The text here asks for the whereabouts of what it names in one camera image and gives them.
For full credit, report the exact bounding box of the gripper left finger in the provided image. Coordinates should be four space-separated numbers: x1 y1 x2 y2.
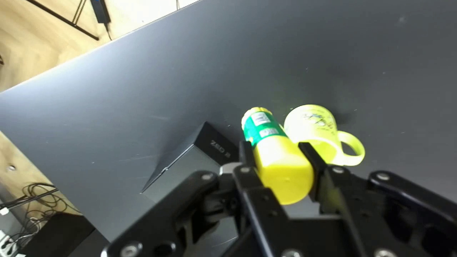
101 141 297 257

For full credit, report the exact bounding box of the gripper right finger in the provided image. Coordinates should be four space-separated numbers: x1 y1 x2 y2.
298 142 457 257

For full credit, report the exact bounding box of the black and grey cardboard box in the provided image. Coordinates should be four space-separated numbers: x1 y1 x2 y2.
140 121 240 206

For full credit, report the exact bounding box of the stand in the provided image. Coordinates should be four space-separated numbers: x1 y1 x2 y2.
25 0 100 41

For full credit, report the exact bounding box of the black power adapter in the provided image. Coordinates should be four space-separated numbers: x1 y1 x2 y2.
90 0 113 40

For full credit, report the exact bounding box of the tangle of black cables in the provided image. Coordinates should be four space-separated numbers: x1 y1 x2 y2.
0 182 78 247

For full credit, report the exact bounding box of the white power strip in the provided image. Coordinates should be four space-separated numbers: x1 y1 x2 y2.
0 228 19 257

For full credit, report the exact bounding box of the yellow glue stick green label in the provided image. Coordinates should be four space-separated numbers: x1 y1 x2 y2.
241 106 315 206

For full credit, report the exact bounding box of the yellow mug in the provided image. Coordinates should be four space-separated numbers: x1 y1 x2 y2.
283 104 366 167

